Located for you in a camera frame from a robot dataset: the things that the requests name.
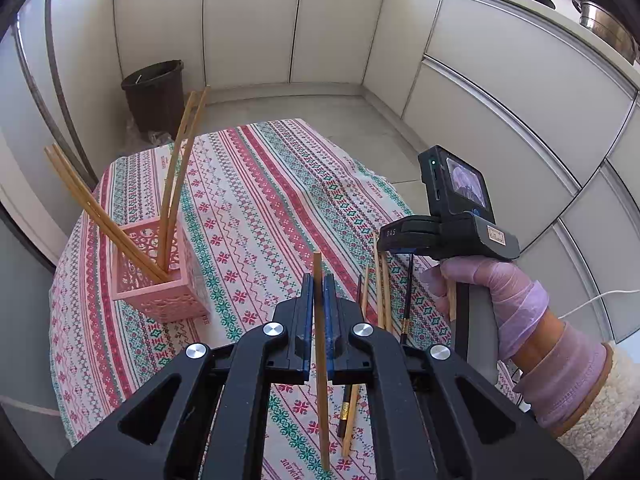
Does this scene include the wooden chopstick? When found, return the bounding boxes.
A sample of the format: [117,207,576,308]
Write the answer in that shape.
[372,231,385,330]
[359,266,370,320]
[342,385,360,458]
[44,144,169,283]
[381,252,393,333]
[52,142,172,281]
[157,91,196,271]
[167,86,209,271]
[312,252,331,472]
[447,280,457,323]

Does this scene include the right forearm fleece sleeve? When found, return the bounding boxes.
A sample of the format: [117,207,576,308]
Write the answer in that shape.
[508,309,640,478]

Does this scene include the white kitchen cabinets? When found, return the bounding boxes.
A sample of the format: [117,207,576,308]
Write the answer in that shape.
[113,0,639,342]

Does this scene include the right hand purple glove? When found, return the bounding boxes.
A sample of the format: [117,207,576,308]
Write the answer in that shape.
[420,256,549,360]

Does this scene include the wooden chopstick on table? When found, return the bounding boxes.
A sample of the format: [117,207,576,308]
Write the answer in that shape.
[372,231,385,330]
[342,385,360,458]
[359,266,370,320]
[381,252,393,333]

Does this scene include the black chopstick on right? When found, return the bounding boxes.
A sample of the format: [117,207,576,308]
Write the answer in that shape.
[399,254,414,344]

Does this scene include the black chopstick gold tip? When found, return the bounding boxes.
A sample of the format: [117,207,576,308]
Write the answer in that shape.
[337,385,352,439]

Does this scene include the pink perforated utensil basket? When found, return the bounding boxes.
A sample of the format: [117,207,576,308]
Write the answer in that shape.
[109,219,213,324]

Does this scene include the patterned striped tablecloth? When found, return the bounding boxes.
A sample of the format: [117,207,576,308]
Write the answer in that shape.
[48,117,522,480]

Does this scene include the leaning wooden chopstick in basket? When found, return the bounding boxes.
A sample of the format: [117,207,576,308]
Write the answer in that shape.
[44,144,169,283]

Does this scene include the upright wooden chopstick in basket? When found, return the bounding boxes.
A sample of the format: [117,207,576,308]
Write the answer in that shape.
[157,91,196,271]

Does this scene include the dark brown trash bin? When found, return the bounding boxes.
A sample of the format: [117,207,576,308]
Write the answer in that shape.
[120,60,184,139]

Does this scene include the steel pot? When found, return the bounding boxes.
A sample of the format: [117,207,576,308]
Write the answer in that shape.
[572,0,639,64]

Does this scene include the black action camera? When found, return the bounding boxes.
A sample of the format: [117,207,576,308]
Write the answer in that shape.
[418,145,495,222]

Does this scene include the white power cable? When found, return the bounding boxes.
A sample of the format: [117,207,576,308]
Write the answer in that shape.
[556,288,640,321]

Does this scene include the blue handled mop pole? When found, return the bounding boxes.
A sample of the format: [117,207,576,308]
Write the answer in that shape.
[11,18,85,172]

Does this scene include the green handled broom pole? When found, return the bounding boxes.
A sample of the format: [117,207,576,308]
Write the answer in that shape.
[41,0,99,187]

